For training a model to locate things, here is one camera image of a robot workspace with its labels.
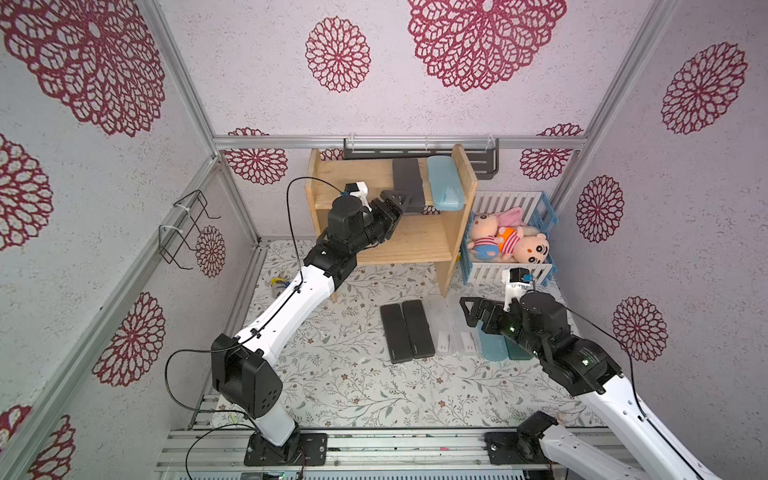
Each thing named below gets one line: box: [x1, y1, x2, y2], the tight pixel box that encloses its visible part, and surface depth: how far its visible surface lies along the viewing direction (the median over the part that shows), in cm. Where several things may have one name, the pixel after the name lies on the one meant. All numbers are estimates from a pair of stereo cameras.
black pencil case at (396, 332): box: [380, 303, 413, 364], surface depth 95 cm
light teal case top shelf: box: [428, 155, 465, 211], surface depth 75 cm
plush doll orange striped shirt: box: [496, 226, 550, 265], surface depth 103 cm
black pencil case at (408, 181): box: [393, 158, 425, 213], surface depth 75 cm
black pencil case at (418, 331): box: [401, 300, 435, 359], surface depth 95 cm
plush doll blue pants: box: [467, 208, 515, 260], surface depth 108 cm
